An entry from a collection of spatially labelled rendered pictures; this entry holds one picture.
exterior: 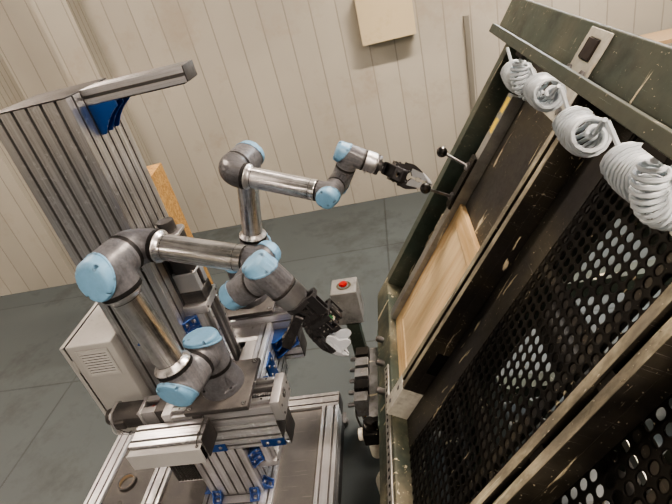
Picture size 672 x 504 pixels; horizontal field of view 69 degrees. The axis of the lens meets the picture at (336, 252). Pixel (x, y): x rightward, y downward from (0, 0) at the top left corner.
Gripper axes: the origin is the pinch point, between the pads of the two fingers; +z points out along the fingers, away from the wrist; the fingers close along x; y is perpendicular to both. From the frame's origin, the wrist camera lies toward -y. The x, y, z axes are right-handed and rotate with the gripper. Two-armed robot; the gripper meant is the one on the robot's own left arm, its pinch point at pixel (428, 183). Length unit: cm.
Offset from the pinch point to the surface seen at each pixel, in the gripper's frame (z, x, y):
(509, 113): 11.1, -28.8, -18.2
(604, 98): -13, -17, -113
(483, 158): 10.8, -13.8, -12.7
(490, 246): 6, 9, -56
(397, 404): 7, 67, -36
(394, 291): 12, 49, 31
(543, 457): 6, 34, -107
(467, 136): 9.8, -21.1, 10.2
